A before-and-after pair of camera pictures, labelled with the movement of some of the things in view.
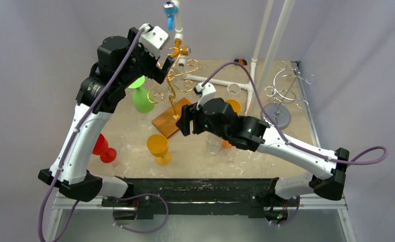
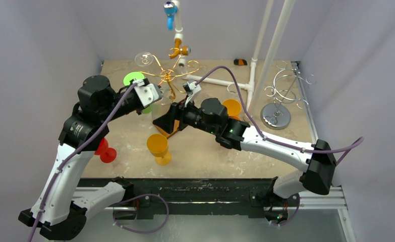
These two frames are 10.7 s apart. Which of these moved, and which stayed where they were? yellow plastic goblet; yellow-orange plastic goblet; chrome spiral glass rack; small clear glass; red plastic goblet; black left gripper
Moved: black left gripper; small clear glass
Stayed: chrome spiral glass rack; yellow plastic goblet; yellow-orange plastic goblet; red plastic goblet
